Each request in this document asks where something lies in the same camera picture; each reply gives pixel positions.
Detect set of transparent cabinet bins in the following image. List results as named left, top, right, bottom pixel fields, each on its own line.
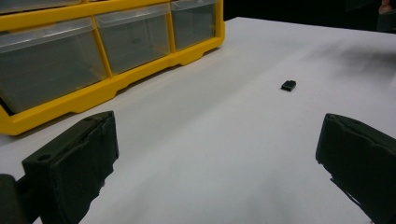
left=0, top=0, right=172, bottom=115

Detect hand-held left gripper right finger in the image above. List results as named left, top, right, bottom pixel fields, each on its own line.
left=315, top=113, right=396, bottom=224

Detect clear plastic drawer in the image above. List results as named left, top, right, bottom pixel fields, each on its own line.
left=170, top=0, right=218, bottom=51

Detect small black plastic part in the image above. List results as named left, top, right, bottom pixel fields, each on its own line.
left=280, top=79, right=297, bottom=92

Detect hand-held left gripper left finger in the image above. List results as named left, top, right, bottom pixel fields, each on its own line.
left=21, top=110, right=120, bottom=224

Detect yellow drawer organizer cabinet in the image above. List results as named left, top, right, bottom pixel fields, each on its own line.
left=0, top=0, right=226, bottom=136

